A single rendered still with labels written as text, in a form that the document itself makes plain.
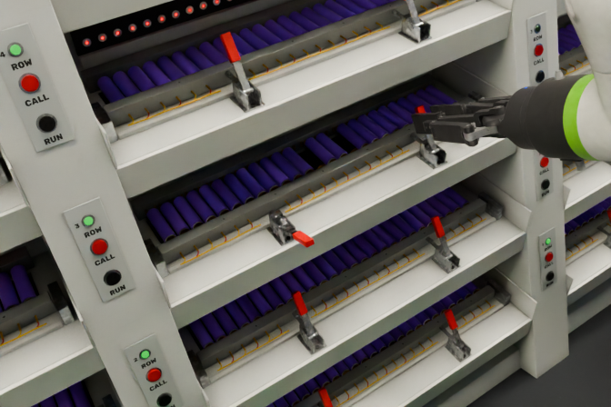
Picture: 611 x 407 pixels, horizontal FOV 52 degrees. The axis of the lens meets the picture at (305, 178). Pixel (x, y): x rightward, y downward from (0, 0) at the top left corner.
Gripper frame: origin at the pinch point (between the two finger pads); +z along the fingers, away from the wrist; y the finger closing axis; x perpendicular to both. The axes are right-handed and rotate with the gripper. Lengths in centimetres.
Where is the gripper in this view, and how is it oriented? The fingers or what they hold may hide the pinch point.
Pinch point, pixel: (439, 119)
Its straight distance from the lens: 92.8
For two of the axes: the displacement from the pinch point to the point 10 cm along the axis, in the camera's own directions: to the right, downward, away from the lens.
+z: -4.4, -0.8, 8.9
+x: -3.2, -9.2, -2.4
